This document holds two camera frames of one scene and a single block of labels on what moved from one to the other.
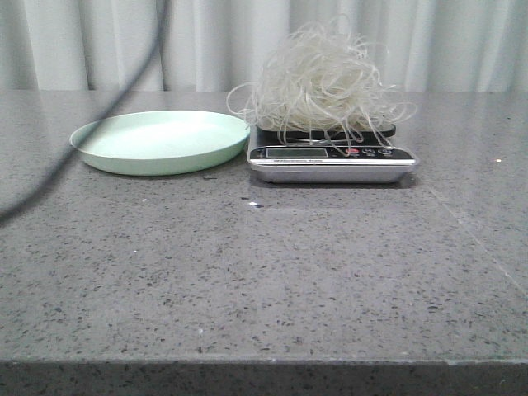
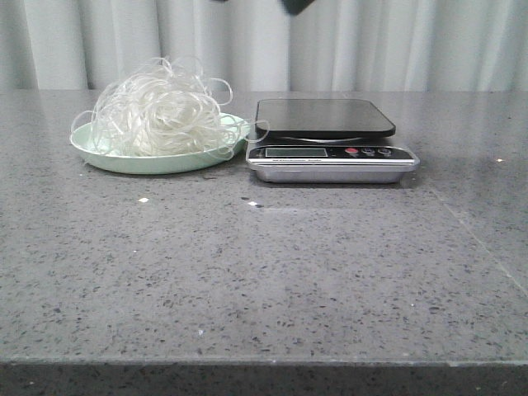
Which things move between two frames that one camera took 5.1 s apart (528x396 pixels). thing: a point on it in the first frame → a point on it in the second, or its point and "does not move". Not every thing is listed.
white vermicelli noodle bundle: [324, 82] → [167, 107]
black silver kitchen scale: [365, 155] does not move
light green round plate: [162, 143] does not move
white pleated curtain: [215, 45] does not move
